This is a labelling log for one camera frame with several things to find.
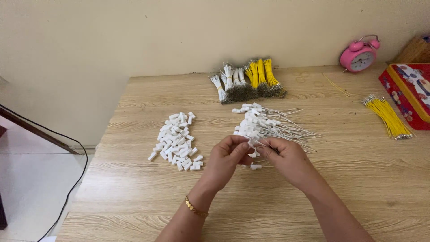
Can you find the pink alarm clock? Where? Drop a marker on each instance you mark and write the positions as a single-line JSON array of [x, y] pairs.
[[360, 57]]

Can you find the person's right hand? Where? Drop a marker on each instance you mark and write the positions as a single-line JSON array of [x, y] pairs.
[[289, 164]]

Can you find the red printed tin box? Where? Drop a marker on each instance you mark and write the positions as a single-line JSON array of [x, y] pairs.
[[408, 94]]

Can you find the brown woven basket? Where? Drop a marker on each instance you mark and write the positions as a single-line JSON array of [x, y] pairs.
[[415, 50]]

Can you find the person's left hand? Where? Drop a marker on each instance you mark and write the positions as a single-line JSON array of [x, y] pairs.
[[220, 164]]

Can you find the pile of bare white housings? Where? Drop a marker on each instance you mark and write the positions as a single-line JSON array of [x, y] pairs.
[[176, 141]]

